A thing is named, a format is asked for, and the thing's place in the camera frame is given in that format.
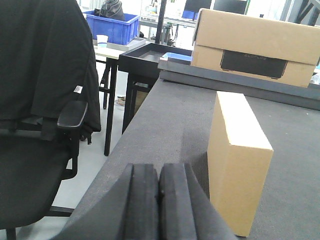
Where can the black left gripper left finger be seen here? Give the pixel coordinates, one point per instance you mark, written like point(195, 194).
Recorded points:
point(128, 211)

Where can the black jacket on chair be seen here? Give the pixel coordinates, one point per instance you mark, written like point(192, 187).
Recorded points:
point(47, 59)

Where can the black bag in bin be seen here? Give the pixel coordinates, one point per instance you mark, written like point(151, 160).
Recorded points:
point(111, 9)

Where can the small brown cardboard package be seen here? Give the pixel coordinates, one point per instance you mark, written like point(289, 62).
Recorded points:
point(238, 158)

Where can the black office chair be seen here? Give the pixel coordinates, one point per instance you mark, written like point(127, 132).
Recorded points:
point(36, 155)

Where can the white paper cup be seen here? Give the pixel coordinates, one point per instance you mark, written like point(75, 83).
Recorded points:
point(102, 40)

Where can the large cardboard box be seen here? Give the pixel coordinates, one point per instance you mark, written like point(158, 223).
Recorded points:
point(270, 50)

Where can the white folding side table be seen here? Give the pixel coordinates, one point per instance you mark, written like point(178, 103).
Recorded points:
point(108, 87)

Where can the blue plastic bin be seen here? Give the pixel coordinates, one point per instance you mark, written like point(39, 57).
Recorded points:
point(118, 32)

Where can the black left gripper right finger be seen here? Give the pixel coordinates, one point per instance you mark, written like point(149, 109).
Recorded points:
point(186, 212)

